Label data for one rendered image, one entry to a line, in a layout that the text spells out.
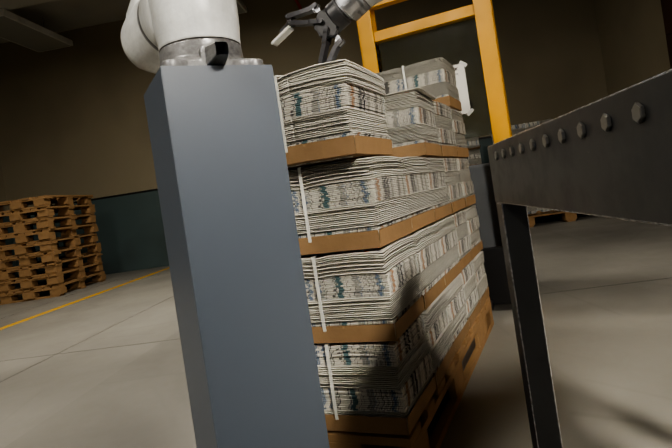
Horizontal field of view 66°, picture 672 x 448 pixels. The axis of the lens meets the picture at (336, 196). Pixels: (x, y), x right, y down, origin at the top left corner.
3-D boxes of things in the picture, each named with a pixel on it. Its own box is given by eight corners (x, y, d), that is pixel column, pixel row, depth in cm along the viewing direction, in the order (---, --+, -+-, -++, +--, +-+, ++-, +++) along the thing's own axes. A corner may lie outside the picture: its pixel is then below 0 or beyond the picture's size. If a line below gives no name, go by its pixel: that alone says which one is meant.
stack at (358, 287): (281, 482, 140) (235, 177, 140) (404, 343, 246) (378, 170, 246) (420, 497, 124) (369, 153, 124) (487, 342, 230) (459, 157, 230)
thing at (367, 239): (275, 429, 140) (247, 243, 140) (400, 313, 246) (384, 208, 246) (411, 437, 124) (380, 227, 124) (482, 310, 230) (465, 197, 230)
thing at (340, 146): (297, 162, 128) (295, 145, 128) (343, 162, 154) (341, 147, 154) (356, 153, 121) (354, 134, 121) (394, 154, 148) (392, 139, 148)
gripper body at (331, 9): (329, -8, 133) (303, 17, 136) (347, 17, 131) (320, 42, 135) (340, 1, 140) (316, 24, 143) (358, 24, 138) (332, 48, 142)
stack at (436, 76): (403, 344, 245) (363, 74, 245) (420, 325, 273) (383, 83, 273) (486, 342, 230) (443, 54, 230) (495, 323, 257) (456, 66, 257)
